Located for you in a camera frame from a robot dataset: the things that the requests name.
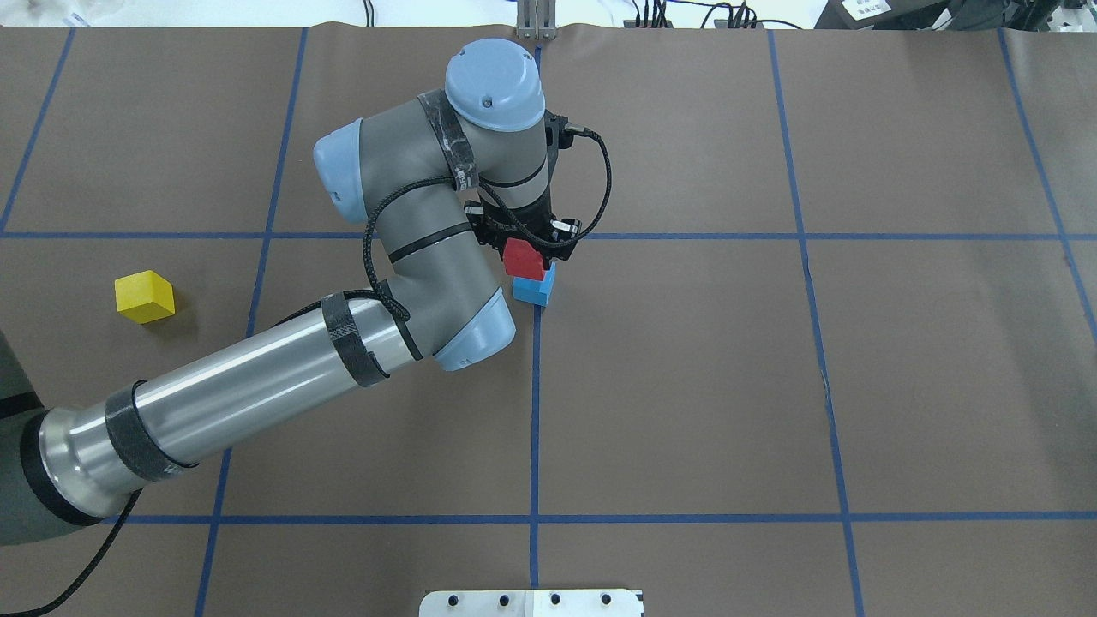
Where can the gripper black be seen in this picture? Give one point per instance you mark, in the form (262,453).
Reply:
(524,219)

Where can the red cube block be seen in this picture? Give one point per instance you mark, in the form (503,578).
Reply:
(522,260)

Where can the blue cube block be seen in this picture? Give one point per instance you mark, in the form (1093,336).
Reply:
(535,291)

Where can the yellow cube block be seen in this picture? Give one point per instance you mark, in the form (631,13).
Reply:
(144,297)

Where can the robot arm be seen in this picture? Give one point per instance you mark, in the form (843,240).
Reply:
(431,181)

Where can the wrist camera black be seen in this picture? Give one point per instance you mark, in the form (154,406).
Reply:
(557,138)

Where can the aluminium frame post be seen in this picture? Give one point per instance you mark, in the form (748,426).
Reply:
(536,20)

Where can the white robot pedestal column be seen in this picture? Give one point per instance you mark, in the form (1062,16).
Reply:
(549,602)

